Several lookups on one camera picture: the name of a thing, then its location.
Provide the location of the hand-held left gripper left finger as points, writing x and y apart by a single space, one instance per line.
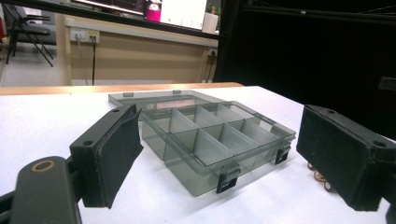
106 155

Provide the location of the black metal bar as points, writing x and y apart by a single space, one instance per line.
124 19

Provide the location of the white screen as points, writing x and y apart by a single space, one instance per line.
183 12

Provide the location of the black folding chair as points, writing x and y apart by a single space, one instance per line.
26 31

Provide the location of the black curtain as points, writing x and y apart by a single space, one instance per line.
311 56

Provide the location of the white plant pot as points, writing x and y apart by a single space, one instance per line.
210 22

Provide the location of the wooden counter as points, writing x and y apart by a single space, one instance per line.
140 59

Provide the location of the dark monitor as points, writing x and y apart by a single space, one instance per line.
109 4

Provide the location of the grey label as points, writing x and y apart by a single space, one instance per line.
387 83

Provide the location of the small wall socket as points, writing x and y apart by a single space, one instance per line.
213 52

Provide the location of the white wall socket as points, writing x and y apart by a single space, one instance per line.
84 34

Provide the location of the pink object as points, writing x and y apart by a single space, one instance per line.
153 12

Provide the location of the clear grey compartment box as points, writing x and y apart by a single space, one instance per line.
214 146

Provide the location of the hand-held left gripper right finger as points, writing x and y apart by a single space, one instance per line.
339 155

